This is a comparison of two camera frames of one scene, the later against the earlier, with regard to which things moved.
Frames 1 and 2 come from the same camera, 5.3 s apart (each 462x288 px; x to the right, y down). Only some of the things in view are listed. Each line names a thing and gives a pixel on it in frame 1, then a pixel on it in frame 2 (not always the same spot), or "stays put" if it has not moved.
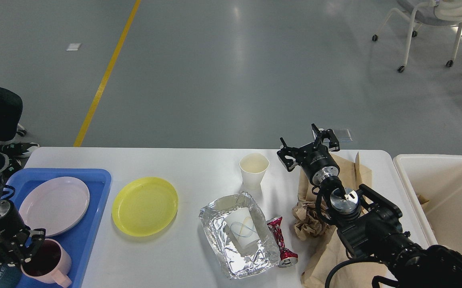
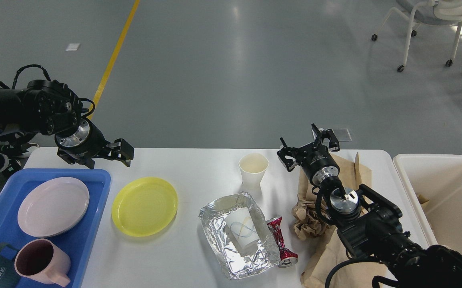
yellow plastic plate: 145,206 stays put
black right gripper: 315,159 stays put
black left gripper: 0,233 → 88,139
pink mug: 50,263 stays put
